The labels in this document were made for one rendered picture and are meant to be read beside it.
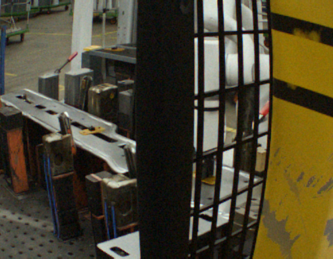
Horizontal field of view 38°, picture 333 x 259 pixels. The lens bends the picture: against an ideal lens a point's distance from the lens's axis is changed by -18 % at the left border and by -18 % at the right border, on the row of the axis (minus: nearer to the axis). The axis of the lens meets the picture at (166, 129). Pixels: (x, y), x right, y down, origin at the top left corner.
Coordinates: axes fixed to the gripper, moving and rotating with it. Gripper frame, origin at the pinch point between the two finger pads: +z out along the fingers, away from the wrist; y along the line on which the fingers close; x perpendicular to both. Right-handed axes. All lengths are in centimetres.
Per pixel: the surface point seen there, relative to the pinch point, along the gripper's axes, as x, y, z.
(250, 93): 1.4, -14.8, -16.1
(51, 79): -102, -16, -1
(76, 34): -368, -199, 27
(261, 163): 9.6, -10.9, -0.6
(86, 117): -59, -6, 3
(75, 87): -76, -13, -3
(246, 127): 1.4, -13.5, -7.5
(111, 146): -32.6, 2.9, 3.1
